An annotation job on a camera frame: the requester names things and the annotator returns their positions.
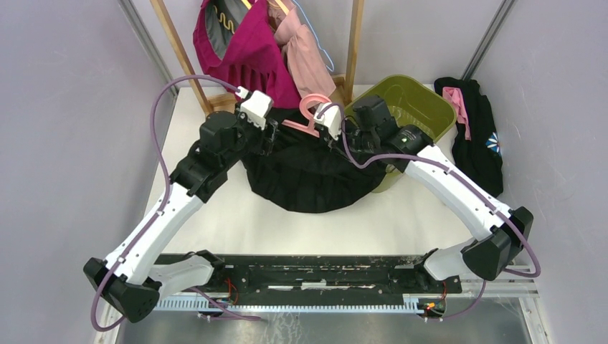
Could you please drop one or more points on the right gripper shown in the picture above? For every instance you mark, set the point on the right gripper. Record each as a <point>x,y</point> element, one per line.
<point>350,124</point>

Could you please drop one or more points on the olive green plastic basket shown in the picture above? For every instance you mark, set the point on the olive green plastic basket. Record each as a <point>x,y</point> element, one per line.
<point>423,117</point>

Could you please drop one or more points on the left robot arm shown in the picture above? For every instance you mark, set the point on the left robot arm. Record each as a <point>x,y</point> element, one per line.
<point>128,278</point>

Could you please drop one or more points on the magenta pleated skirt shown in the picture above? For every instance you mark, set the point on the magenta pleated skirt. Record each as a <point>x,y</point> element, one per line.
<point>234,42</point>

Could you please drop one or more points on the light pink skirt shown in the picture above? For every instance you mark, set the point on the light pink skirt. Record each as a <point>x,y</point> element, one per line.
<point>299,50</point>

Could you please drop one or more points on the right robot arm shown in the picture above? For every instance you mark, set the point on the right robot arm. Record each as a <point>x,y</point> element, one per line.
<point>499,233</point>

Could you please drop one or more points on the wooden clothes rack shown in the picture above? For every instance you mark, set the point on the wooden clothes rack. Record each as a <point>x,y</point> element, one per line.
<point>344,83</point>

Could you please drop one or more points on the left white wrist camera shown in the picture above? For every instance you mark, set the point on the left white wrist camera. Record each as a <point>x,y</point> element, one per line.
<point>255,107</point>

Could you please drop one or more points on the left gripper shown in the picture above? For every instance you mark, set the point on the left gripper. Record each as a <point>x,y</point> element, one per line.
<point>265,144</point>

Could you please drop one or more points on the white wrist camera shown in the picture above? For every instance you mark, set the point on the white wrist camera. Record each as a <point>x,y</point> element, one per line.
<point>255,107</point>
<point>329,117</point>

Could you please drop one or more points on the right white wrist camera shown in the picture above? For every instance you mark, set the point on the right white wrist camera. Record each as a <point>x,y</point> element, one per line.
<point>329,117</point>

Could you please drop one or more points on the light blue hanger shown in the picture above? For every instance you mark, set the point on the light blue hanger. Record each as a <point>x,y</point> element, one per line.
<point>329,63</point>

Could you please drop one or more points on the black garment pile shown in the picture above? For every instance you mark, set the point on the black garment pile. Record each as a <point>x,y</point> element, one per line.
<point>480,159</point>

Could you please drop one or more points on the pink plastic hanger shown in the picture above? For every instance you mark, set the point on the pink plastic hanger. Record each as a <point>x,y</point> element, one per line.
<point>309,128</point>

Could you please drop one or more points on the black pleated skirt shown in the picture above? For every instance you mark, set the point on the black pleated skirt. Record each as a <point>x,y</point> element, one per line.
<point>302,174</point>

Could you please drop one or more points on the pink cloth on pile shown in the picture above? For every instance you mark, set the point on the pink cloth on pile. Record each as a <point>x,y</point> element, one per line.
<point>455,97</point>

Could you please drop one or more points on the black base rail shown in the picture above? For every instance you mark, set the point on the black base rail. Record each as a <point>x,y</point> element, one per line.
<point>304,280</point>

